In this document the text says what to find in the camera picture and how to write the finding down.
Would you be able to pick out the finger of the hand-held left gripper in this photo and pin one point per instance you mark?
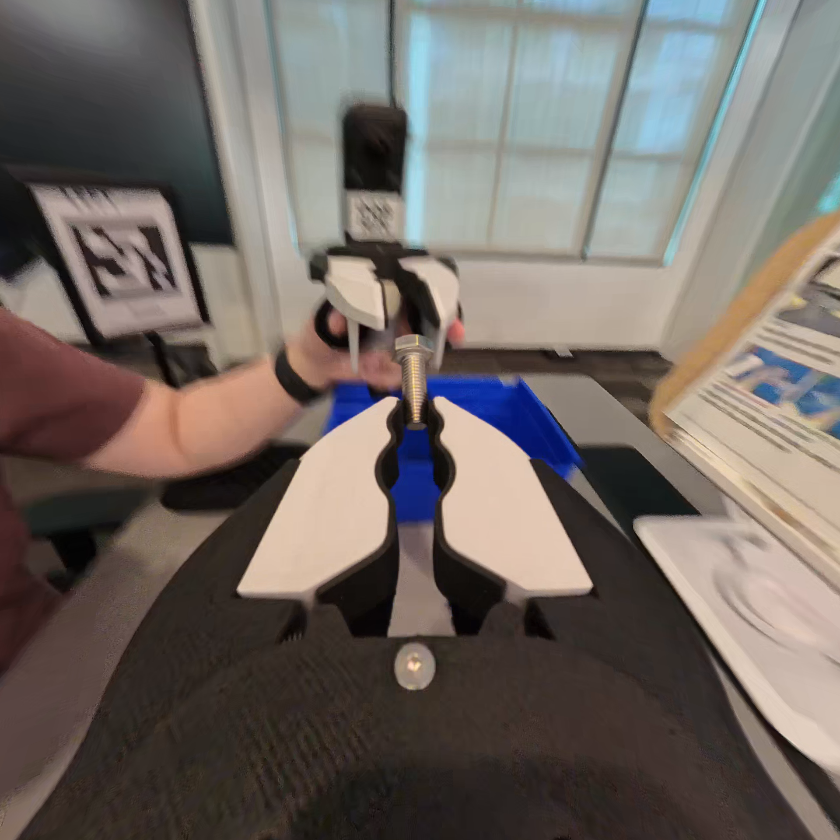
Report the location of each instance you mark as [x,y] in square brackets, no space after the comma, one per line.
[354,289]
[439,282]

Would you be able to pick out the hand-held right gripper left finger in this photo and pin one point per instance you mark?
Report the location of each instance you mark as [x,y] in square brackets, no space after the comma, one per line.
[315,525]

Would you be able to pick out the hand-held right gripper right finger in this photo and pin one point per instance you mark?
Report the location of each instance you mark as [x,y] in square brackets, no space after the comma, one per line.
[512,525]

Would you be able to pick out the steel hex bolt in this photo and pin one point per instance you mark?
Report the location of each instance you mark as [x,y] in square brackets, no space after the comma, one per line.
[413,387]

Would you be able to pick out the blue plastic bin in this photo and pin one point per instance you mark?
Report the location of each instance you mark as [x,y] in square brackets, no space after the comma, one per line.
[499,407]

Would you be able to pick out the person's left forearm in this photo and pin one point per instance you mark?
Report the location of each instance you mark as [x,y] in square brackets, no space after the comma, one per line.
[197,420]

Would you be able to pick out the person's left hand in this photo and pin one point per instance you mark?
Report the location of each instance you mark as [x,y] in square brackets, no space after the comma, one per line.
[321,361]

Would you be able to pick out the black wrist band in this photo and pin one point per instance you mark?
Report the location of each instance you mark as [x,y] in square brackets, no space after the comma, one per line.
[292,380]

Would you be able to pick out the black desk mat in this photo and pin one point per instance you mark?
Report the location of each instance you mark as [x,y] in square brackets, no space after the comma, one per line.
[630,479]

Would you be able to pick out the black floor box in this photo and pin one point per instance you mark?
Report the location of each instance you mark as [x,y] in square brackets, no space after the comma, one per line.
[558,352]

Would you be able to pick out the large grid window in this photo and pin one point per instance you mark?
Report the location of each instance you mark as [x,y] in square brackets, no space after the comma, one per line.
[525,131]

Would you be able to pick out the white stand base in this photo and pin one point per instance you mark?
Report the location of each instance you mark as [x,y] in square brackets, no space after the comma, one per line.
[689,577]

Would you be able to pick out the black chair armrest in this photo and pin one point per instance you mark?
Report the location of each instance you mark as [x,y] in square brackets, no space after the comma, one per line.
[85,512]

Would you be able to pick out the framed marker sign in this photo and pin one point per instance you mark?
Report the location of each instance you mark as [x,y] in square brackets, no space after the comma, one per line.
[124,262]

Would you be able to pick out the white instruction sheet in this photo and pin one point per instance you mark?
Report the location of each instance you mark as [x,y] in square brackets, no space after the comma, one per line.
[787,446]

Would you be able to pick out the large black wall screen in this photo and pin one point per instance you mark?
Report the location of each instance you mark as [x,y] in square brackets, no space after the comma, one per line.
[98,79]

